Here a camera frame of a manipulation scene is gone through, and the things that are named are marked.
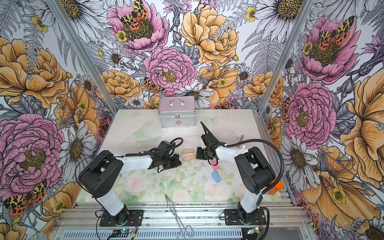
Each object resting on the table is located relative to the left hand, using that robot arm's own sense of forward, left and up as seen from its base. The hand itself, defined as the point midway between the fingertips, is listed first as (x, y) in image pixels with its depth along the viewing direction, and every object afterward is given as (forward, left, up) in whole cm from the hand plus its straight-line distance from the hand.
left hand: (180, 166), depth 91 cm
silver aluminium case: (+35, +3, +12) cm, 37 cm away
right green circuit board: (-32, -36, 0) cm, 48 cm away
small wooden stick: (+19, -41, -1) cm, 45 cm away
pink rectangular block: (-4, -19, +14) cm, 24 cm away
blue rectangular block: (-7, -21, 0) cm, 22 cm away
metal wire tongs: (-31, -5, 0) cm, 32 cm away
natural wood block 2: (+5, -5, +1) cm, 7 cm away
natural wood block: (+11, -4, 0) cm, 12 cm away
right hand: (+4, -11, +2) cm, 12 cm away
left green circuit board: (-32, +26, -3) cm, 41 cm away
